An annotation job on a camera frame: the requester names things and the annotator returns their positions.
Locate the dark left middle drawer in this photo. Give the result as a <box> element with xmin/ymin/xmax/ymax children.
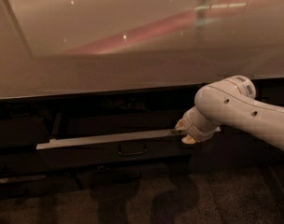
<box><xmin>0</xmin><ymin>152</ymin><xmax>44</xmax><ymax>174</ymax></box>

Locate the dark left top drawer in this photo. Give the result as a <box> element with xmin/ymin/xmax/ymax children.
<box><xmin>0</xmin><ymin>117</ymin><xmax>50</xmax><ymax>148</ymax></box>

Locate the dark right cabinet door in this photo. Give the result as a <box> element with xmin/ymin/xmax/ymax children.
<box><xmin>187</xmin><ymin>81</ymin><xmax>284</xmax><ymax>175</ymax></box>

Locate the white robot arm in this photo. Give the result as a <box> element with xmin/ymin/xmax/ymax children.
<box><xmin>176</xmin><ymin>76</ymin><xmax>284</xmax><ymax>151</ymax></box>

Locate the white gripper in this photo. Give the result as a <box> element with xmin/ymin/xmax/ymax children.
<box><xmin>175</xmin><ymin>110</ymin><xmax>220</xmax><ymax>145</ymax></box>

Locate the dark left bottom drawer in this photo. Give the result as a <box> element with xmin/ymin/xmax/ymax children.
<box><xmin>0</xmin><ymin>175</ymin><xmax>83</xmax><ymax>200</ymax></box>

